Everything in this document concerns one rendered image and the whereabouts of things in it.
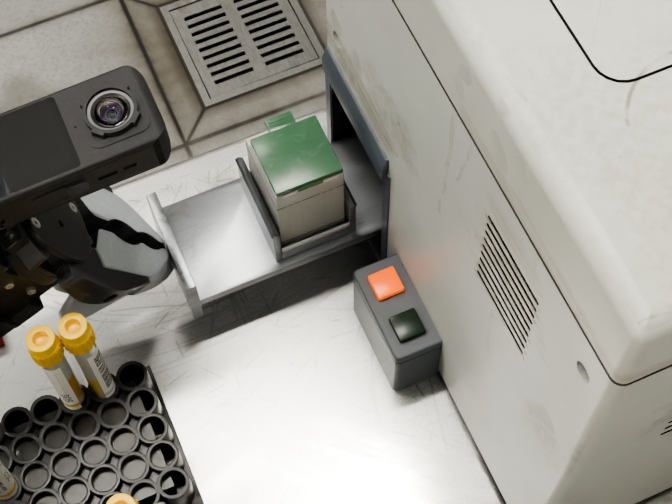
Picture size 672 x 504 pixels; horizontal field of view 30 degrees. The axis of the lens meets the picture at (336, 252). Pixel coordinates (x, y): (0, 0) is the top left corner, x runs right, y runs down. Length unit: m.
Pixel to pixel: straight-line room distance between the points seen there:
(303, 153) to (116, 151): 0.14
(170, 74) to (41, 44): 0.21
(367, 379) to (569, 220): 0.31
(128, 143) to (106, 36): 1.40
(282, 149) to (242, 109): 1.19
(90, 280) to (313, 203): 0.14
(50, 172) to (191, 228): 0.18
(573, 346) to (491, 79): 0.11
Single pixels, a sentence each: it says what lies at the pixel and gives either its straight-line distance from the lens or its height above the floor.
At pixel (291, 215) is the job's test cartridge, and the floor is 0.95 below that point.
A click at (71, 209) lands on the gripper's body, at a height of 1.01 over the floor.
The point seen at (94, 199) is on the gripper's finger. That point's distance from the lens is 0.68.
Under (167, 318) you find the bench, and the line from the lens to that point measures 0.76.
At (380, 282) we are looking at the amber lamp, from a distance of 0.70.
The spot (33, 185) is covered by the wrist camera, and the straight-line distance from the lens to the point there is 0.58.
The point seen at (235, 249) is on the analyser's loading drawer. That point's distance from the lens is 0.73.
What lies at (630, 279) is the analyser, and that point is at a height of 1.17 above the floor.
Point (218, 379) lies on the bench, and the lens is 0.74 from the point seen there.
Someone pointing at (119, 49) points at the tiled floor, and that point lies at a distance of 1.96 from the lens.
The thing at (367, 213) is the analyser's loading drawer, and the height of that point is 0.91.
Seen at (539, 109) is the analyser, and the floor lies 1.17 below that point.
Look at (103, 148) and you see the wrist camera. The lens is 0.58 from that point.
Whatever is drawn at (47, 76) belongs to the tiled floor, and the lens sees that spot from 1.96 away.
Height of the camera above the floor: 1.56
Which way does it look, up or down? 63 degrees down
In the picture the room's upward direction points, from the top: 2 degrees counter-clockwise
